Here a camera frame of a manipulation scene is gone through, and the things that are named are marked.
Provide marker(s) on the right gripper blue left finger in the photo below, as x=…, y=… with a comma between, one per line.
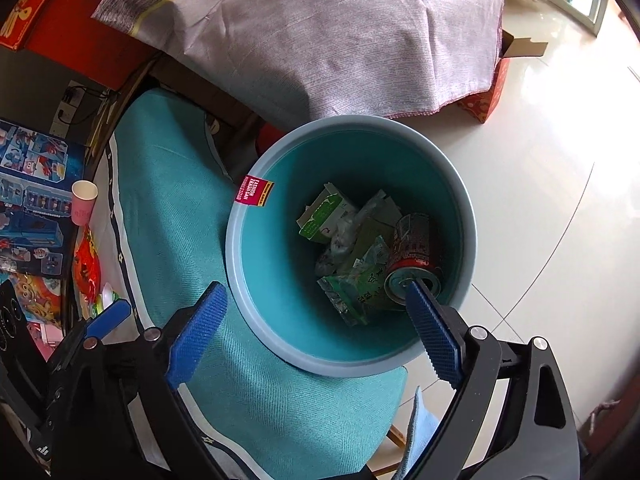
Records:
x=201, y=323

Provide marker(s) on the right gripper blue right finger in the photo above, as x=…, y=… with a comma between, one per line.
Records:
x=440, y=329

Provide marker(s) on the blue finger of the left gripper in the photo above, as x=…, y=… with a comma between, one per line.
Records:
x=108, y=320

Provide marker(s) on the red snack wrapper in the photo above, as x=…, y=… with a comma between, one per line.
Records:
x=87, y=270

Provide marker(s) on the red soda can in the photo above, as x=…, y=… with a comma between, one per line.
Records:
x=411, y=258

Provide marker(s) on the green clear plastic wrapper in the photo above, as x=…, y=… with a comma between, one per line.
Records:
x=352, y=271

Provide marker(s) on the pink paper cup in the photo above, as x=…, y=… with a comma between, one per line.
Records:
x=84, y=195

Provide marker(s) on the green white carton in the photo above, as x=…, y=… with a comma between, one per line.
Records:
x=319, y=221

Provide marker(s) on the teal trash bin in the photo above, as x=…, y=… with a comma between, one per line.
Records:
x=271, y=267

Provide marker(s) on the paw patrol toy package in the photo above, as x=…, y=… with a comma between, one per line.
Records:
x=40, y=298

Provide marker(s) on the blue toy box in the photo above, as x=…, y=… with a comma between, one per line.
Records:
x=37, y=174

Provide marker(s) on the grey cloth covered furniture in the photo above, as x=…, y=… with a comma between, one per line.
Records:
x=294, y=61

